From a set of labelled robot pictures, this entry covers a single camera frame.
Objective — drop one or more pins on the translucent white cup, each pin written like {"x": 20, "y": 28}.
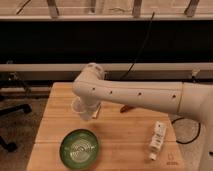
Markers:
{"x": 84, "y": 111}

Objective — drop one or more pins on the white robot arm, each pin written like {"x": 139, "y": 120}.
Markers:
{"x": 190, "y": 100}

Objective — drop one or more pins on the red chili pepper toy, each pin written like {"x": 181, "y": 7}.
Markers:
{"x": 125, "y": 108}

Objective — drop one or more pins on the white rectangular block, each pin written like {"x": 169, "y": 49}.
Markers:
{"x": 96, "y": 113}

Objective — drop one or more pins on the white tube bottle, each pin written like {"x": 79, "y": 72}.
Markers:
{"x": 157, "y": 140}

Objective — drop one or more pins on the black office chair base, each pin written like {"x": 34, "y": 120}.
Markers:
{"x": 10, "y": 146}

